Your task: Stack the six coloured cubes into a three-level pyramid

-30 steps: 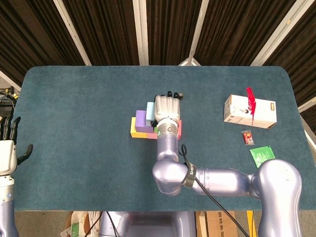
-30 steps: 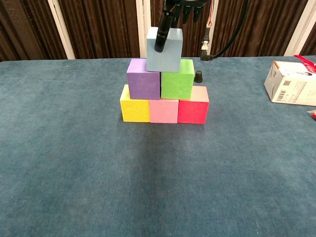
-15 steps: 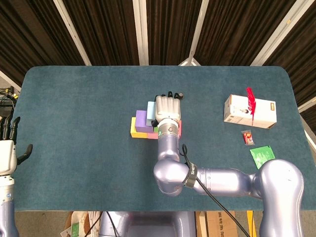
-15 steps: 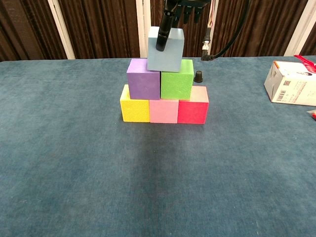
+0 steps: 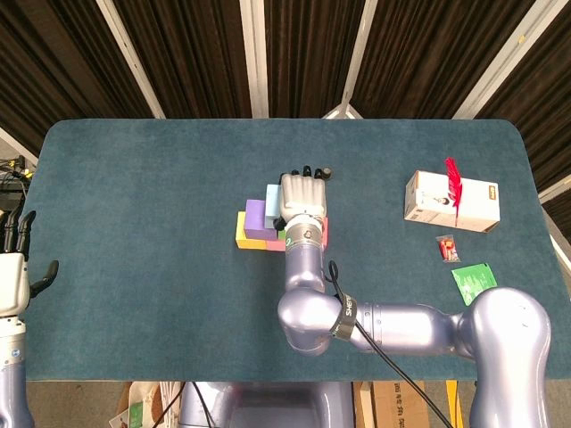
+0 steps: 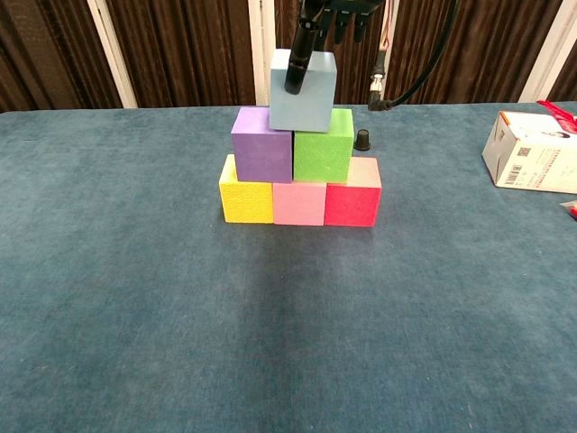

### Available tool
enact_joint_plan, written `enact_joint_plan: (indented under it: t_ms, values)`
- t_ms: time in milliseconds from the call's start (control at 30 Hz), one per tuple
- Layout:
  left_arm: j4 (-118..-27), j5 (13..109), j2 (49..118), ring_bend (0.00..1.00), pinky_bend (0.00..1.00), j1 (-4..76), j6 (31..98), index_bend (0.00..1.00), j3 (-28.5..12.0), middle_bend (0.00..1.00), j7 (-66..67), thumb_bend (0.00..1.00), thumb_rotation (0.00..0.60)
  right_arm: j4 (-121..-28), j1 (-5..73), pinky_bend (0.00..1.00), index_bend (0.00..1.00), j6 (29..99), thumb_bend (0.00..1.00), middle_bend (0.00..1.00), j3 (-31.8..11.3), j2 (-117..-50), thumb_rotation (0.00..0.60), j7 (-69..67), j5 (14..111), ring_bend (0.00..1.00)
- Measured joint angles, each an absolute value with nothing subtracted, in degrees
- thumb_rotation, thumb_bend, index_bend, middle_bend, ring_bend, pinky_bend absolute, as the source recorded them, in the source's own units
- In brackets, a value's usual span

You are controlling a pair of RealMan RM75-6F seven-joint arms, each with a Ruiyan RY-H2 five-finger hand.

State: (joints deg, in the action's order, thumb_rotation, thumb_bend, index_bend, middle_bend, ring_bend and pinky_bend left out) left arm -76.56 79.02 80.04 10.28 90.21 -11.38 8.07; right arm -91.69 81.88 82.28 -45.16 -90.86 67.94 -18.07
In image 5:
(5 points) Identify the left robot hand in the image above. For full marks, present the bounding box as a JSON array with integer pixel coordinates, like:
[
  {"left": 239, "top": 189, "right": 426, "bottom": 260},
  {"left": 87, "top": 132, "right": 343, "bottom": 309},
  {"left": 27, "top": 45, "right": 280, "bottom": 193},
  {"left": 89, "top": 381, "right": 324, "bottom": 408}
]
[{"left": 0, "top": 210, "right": 60, "bottom": 317}]

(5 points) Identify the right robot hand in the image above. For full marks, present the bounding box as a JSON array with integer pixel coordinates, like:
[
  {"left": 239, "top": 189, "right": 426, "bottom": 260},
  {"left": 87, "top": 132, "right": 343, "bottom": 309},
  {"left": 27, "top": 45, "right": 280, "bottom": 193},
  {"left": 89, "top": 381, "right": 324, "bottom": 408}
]
[{"left": 272, "top": 164, "right": 329, "bottom": 228}]

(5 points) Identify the light blue foam cube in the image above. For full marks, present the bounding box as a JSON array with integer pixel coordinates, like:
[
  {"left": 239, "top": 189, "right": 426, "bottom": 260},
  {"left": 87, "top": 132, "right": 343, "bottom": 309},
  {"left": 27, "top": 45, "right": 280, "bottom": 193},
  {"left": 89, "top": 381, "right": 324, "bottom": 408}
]
[{"left": 265, "top": 184, "right": 284, "bottom": 228}]

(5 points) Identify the purple foam cube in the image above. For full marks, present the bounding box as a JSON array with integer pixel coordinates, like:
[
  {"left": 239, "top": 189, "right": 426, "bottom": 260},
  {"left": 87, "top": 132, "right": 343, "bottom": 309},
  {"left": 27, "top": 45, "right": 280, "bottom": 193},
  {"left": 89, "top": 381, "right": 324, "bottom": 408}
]
[{"left": 243, "top": 198, "right": 278, "bottom": 242}]

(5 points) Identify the yellow foam cube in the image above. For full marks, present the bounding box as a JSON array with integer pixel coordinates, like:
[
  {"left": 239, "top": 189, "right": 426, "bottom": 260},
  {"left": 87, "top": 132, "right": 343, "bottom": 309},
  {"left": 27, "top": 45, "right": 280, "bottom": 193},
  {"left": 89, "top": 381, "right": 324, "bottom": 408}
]
[{"left": 235, "top": 210, "right": 269, "bottom": 251}]

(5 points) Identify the black device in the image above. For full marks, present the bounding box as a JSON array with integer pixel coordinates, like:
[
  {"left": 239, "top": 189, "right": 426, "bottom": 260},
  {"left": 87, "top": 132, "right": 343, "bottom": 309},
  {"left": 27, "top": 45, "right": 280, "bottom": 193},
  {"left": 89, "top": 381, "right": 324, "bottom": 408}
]
[{"left": 0, "top": 190, "right": 26, "bottom": 213}]

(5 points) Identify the teal felt table cover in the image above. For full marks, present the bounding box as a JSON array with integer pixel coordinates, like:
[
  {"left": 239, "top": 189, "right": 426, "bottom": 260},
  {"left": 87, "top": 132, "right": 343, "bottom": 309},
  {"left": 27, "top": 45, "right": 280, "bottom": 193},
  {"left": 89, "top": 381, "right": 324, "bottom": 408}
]
[{"left": 15, "top": 118, "right": 559, "bottom": 383}]

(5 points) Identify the small red packet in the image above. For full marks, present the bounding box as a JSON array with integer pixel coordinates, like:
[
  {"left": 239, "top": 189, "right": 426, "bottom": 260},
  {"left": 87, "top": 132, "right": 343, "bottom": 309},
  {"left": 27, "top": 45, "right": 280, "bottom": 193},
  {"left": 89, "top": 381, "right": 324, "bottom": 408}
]
[{"left": 435, "top": 235, "right": 462, "bottom": 264}]

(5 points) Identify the dark brown curtain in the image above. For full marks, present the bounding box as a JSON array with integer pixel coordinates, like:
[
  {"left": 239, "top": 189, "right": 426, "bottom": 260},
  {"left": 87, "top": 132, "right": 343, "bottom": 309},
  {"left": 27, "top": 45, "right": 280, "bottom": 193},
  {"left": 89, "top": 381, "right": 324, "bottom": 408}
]
[{"left": 0, "top": 0, "right": 571, "bottom": 233}]

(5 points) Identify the white printed cardboard box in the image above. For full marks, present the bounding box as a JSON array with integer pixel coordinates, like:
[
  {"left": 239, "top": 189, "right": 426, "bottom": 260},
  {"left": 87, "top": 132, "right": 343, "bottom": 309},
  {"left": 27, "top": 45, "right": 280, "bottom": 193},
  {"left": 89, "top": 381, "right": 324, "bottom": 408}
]
[{"left": 403, "top": 169, "right": 501, "bottom": 235}]

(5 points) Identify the printed paper bag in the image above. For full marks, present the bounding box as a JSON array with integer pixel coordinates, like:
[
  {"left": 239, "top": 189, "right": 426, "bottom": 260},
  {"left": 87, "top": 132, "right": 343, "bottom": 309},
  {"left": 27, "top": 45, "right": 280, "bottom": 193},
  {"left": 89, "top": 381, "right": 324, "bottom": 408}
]
[{"left": 108, "top": 381, "right": 184, "bottom": 428}]

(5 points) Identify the green packet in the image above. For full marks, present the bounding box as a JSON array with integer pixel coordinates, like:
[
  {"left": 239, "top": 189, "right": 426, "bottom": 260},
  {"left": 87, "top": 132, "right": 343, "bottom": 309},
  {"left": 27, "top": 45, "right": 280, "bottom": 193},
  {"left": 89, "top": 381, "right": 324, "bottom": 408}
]
[{"left": 451, "top": 262, "right": 497, "bottom": 308}]

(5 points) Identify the blue-grey robot torso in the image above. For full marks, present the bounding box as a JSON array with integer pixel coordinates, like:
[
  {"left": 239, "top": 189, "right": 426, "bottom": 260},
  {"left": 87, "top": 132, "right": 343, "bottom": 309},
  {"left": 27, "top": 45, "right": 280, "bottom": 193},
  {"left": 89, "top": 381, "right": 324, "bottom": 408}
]
[{"left": 178, "top": 381, "right": 356, "bottom": 428}]

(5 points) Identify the wooden plank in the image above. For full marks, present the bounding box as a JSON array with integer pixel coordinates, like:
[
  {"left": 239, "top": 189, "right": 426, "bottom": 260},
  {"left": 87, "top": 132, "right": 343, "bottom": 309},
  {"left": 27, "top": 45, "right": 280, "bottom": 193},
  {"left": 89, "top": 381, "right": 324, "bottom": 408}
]
[{"left": 353, "top": 382, "right": 375, "bottom": 428}]

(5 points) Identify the brown cardboard box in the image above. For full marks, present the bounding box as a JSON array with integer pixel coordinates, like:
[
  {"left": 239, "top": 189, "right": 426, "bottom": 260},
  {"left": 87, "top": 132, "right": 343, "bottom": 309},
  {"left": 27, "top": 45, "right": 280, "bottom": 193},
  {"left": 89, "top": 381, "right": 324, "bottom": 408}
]
[{"left": 372, "top": 381, "right": 430, "bottom": 428}]

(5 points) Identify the yellow strip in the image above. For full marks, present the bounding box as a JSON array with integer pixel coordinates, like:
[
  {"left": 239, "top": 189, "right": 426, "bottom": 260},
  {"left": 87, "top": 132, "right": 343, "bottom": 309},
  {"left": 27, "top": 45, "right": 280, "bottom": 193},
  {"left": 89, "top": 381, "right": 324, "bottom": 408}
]
[{"left": 444, "top": 379, "right": 463, "bottom": 428}]

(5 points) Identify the yellow and black cable bundle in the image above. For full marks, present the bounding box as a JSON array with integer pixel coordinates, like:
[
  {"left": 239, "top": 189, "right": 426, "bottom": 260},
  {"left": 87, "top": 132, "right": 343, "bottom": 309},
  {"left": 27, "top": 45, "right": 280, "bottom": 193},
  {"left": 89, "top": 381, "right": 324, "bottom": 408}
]
[{"left": 0, "top": 155, "right": 35, "bottom": 185}]

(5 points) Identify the black velcro strap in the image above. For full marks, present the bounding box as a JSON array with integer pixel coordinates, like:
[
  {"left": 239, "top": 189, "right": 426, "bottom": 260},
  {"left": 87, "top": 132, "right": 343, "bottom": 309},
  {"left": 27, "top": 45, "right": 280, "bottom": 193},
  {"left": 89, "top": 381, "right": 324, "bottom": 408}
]
[{"left": 327, "top": 292, "right": 357, "bottom": 339}]

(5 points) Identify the white frame beam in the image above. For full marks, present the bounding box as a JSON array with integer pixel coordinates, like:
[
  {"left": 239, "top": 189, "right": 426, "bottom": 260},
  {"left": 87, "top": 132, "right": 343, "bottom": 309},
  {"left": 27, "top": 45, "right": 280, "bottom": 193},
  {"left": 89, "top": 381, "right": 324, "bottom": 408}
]
[
  {"left": 0, "top": 126, "right": 40, "bottom": 167},
  {"left": 537, "top": 177, "right": 571, "bottom": 205}
]

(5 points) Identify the white frame post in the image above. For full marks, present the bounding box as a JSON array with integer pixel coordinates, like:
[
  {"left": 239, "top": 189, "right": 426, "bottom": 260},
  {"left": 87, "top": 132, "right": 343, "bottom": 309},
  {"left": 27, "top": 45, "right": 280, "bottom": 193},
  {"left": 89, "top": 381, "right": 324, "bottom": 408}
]
[
  {"left": 320, "top": 0, "right": 380, "bottom": 120},
  {"left": 452, "top": 0, "right": 552, "bottom": 120},
  {"left": 239, "top": 0, "right": 269, "bottom": 119},
  {"left": 95, "top": 0, "right": 166, "bottom": 119}
]

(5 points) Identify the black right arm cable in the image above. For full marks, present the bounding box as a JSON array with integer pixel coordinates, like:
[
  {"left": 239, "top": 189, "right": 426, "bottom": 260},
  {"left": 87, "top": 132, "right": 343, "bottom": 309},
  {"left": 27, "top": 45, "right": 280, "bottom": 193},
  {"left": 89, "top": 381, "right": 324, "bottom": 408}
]
[{"left": 327, "top": 260, "right": 451, "bottom": 428}]

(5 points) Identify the black torso cable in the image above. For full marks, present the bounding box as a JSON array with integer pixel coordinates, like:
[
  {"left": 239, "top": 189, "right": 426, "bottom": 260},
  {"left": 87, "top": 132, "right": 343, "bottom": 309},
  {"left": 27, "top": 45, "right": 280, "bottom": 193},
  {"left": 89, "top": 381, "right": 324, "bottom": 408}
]
[{"left": 191, "top": 381, "right": 215, "bottom": 428}]

